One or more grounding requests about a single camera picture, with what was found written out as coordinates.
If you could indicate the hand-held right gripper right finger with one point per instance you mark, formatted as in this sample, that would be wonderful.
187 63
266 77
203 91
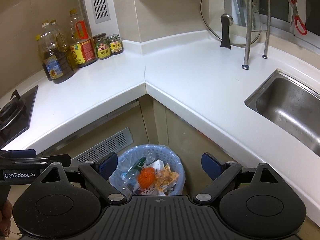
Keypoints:
211 165

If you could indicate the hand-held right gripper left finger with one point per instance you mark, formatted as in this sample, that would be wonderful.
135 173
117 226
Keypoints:
108 163

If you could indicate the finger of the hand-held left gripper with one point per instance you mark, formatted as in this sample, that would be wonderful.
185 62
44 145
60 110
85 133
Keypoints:
21 153
60 159

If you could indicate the orange mesh ball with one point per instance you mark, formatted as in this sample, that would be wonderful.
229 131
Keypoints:
146 177

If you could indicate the orange snack wrapper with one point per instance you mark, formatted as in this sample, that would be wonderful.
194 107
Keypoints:
166 177

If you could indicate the white medicine box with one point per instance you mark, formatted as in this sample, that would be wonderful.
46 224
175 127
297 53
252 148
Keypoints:
158 165

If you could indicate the white mesh trash bin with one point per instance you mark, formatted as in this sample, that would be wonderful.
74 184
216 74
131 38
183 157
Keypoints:
160 152

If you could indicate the white lined trash basket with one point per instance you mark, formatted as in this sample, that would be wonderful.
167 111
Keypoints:
120 162

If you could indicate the person's left hand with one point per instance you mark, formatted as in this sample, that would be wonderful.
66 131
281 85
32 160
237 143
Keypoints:
5 215

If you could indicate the silver cabinet vent grille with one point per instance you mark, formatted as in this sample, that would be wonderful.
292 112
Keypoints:
105 145

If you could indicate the clear bottle green label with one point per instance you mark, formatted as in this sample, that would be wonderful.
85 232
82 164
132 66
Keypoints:
131 177

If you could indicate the black gas stove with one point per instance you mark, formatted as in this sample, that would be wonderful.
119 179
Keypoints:
15 120

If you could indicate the beige vented cabinet panel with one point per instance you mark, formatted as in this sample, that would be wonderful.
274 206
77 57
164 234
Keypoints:
117 122

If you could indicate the wide beige cabinet door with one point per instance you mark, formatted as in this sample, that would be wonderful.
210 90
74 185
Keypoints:
180 135

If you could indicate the narrow beige cabinet door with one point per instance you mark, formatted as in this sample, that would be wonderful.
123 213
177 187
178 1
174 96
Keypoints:
152 125

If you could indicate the oil bottle blue label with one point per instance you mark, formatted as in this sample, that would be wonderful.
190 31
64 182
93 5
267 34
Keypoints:
58 67

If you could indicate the steel sink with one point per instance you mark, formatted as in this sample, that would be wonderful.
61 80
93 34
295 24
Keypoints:
287 110

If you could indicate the dark oil bottle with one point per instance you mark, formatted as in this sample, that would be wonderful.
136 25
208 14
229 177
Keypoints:
41 60

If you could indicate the oil bottle red yellow label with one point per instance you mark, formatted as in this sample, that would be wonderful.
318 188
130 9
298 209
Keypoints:
82 50

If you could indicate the small glass sauce jar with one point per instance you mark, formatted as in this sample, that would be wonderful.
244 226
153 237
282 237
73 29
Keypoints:
115 46

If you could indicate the metal dish rack poles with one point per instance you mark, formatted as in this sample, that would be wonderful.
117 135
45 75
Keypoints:
247 42

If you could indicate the pale oil bottle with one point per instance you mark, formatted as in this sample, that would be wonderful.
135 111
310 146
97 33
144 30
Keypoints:
45 26

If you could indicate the glass pot lid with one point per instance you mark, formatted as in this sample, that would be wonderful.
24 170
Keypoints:
226 32

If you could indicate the white pipe cover column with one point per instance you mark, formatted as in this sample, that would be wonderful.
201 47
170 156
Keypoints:
115 17

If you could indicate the red scissors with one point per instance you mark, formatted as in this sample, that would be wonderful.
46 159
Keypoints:
300 25

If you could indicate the dark window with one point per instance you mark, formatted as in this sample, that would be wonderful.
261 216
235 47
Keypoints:
280 5

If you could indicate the silver wall vent plate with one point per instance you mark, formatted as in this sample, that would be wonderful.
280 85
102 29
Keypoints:
98 21

